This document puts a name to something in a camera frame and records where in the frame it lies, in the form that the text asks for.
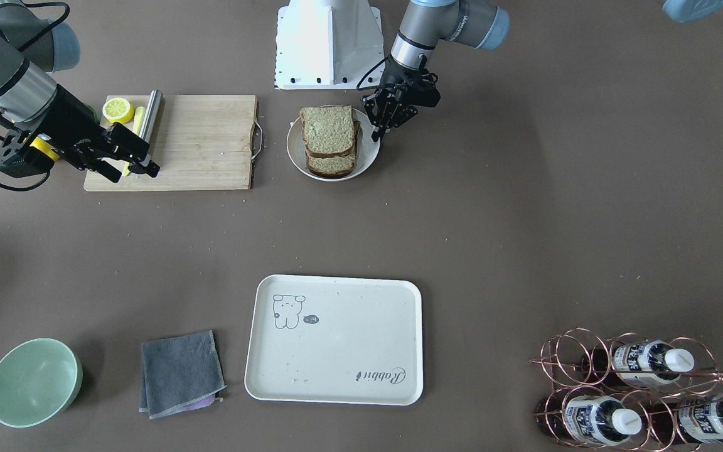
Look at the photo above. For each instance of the white round plate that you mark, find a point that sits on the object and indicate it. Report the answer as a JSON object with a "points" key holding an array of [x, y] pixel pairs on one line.
{"points": [[367, 148]]}

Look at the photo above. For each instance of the grey folded cloth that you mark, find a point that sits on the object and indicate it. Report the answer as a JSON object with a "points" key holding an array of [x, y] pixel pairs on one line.
{"points": [[180, 374]]}

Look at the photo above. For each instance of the bamboo cutting board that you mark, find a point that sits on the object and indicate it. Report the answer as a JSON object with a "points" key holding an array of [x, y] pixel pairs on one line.
{"points": [[201, 143]]}

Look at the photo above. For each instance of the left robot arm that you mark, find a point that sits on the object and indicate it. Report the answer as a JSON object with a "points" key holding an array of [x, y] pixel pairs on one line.
{"points": [[478, 24]]}

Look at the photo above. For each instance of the half cut lemon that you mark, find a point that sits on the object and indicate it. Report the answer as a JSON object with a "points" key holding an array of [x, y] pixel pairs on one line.
{"points": [[118, 110]]}

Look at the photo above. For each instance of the lower tea bottle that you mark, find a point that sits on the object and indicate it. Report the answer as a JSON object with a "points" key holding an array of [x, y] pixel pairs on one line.
{"points": [[692, 421], [587, 420]]}

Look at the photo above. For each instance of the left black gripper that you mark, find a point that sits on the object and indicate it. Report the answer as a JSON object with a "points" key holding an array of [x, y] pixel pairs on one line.
{"points": [[399, 78]]}

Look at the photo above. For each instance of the bread slice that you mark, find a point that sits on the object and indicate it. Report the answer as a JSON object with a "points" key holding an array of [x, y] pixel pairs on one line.
{"points": [[328, 131], [337, 166]]}

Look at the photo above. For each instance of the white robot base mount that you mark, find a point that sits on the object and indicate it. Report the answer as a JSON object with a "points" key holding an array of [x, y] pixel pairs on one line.
{"points": [[328, 45]]}

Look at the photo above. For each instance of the yellow plastic knife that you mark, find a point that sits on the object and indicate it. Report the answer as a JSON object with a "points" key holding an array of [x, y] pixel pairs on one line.
{"points": [[137, 123]]}

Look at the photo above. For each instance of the bread slice under egg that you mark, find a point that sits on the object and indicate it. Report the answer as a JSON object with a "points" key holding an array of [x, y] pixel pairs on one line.
{"points": [[337, 166]]}

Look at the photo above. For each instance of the top tea bottle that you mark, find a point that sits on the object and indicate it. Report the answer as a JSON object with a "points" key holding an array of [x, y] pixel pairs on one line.
{"points": [[642, 365]]}

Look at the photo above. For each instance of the steel muddler black tip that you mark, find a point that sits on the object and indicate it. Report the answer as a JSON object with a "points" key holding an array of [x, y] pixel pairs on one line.
{"points": [[150, 115]]}

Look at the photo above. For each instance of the mint green bowl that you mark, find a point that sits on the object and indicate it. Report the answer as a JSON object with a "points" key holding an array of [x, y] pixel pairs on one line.
{"points": [[38, 380]]}

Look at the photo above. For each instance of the tea bottle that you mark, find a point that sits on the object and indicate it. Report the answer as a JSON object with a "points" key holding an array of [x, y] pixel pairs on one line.
{"points": [[587, 420], [692, 421], [642, 365]]}

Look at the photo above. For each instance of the copper wire bottle rack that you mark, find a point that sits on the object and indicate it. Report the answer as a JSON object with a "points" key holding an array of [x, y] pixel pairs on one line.
{"points": [[561, 354]]}

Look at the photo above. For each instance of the yellow lemon lower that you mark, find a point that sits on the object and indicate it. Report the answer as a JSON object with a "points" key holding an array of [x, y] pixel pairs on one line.
{"points": [[44, 147]]}

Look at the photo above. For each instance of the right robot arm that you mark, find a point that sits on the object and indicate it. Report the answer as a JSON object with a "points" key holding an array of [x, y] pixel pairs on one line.
{"points": [[35, 42]]}

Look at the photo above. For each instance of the cream rabbit tray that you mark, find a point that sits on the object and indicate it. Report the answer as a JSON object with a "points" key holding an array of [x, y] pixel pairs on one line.
{"points": [[336, 340]]}

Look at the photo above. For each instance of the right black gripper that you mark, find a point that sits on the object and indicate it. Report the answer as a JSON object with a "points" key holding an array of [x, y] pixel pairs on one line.
{"points": [[74, 124]]}

